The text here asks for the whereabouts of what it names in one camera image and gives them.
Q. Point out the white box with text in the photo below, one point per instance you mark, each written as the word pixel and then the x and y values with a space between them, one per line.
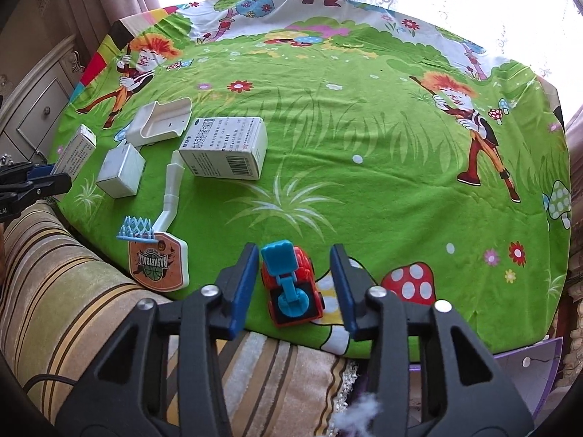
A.
pixel 75 152

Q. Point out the cream carved dresser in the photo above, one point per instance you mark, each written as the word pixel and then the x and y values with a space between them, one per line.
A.
pixel 36 100

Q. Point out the striped sofa cushion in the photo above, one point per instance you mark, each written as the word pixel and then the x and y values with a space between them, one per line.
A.
pixel 91 305

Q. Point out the white fluff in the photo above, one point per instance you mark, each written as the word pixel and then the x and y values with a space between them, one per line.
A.
pixel 360 412

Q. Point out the white square box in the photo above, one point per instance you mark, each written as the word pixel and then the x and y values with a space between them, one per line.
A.
pixel 120 170

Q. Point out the white plastic stand base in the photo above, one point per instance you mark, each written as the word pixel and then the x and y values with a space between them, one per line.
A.
pixel 157 127

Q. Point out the toy basketball hoop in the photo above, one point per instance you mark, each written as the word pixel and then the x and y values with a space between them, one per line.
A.
pixel 157 261

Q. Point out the purple cardboard box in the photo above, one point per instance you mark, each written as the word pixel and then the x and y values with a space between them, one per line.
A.
pixel 524 373

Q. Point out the white green medicine box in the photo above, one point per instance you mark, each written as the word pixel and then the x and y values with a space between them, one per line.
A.
pixel 223 145

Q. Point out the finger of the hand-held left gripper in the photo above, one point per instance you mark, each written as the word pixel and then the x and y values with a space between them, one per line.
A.
pixel 41 186
pixel 36 170

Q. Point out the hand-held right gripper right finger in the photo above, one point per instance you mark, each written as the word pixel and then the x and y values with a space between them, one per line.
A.
pixel 344 291

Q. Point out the red toy car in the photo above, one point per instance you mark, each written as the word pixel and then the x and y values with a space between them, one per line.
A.
pixel 291 282

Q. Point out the green cartoon printed cloth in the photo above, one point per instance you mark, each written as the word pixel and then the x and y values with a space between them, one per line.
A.
pixel 341 145

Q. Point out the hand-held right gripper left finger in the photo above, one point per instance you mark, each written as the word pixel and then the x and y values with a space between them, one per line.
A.
pixel 241 291

